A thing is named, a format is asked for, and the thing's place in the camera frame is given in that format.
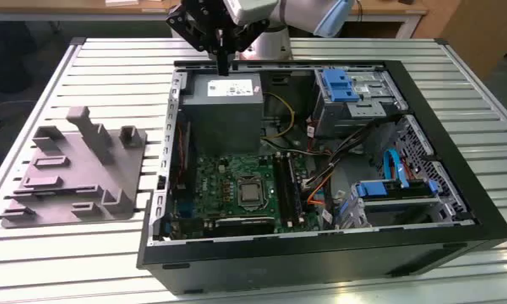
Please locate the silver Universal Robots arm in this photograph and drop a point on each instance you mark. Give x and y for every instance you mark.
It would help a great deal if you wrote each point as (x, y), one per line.
(275, 44)

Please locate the black RAM slot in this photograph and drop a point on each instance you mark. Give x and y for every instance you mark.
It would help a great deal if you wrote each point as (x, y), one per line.
(290, 190)
(280, 190)

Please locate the light grey wrist camera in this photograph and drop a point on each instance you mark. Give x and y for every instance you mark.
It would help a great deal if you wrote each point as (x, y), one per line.
(254, 11)

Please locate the grey power supply unit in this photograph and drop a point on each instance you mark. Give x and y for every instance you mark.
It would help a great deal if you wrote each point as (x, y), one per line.
(224, 126)

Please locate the wooden desk white legs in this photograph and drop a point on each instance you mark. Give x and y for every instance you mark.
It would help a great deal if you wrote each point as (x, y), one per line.
(406, 11)

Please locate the silver disk bay cage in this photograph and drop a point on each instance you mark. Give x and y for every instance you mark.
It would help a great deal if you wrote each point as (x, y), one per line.
(402, 201)

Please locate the blue board connector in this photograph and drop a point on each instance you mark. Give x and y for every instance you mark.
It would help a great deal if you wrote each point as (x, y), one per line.
(185, 210)

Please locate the silver drive cage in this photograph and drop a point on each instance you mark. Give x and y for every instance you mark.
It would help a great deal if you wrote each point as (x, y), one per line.
(355, 111)

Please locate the green motherboard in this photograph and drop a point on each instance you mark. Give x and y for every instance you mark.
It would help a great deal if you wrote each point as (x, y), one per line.
(213, 177)

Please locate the hard disk in blue carrier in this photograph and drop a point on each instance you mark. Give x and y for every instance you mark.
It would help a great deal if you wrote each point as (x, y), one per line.
(371, 189)

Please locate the CPU socket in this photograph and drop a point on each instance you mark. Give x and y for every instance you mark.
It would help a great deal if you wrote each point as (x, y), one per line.
(251, 178)

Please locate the black graphics card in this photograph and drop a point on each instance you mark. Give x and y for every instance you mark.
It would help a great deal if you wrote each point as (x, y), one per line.
(244, 225)

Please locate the wooden cabinet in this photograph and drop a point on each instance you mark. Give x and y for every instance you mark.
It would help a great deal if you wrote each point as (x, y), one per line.
(482, 31)

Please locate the grey parts rack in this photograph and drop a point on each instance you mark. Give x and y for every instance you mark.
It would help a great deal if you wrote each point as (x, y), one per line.
(67, 196)

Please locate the blue plastic drive latch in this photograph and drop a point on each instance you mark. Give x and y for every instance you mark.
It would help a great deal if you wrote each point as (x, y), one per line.
(340, 85)

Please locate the black chair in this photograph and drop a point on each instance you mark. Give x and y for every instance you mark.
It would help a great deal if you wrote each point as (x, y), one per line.
(8, 57)

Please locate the black PC case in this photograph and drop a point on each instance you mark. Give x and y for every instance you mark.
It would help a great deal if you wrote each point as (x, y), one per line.
(279, 263)

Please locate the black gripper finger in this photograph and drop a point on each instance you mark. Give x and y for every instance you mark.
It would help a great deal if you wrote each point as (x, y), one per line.
(177, 22)
(254, 31)

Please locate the silver CPU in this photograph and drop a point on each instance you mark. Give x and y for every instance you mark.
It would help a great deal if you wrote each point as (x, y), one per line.
(250, 192)

